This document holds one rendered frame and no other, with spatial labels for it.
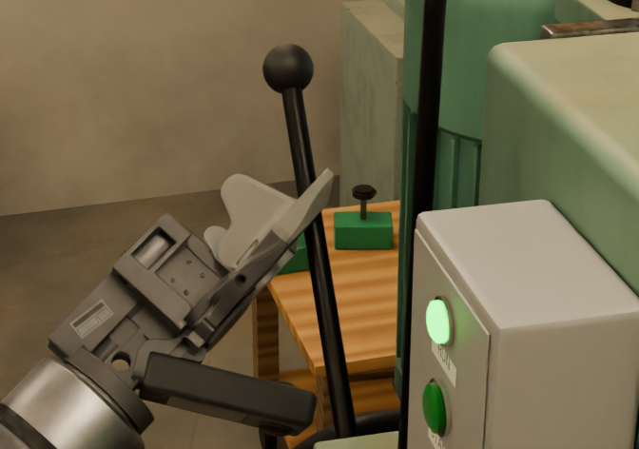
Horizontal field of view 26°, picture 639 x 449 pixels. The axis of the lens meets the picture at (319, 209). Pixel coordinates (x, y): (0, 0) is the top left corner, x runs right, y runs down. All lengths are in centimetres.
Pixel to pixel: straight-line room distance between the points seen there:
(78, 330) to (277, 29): 315
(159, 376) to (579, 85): 40
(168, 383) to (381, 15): 256
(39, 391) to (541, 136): 41
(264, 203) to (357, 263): 169
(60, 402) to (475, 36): 34
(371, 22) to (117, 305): 248
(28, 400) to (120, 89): 312
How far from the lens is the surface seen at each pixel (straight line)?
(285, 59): 93
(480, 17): 79
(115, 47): 393
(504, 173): 64
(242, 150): 412
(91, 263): 377
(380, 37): 325
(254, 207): 90
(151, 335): 92
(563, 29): 68
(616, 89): 60
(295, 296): 247
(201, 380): 91
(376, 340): 234
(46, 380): 89
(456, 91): 81
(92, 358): 90
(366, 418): 138
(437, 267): 55
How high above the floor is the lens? 173
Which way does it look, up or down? 25 degrees down
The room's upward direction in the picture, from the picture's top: straight up
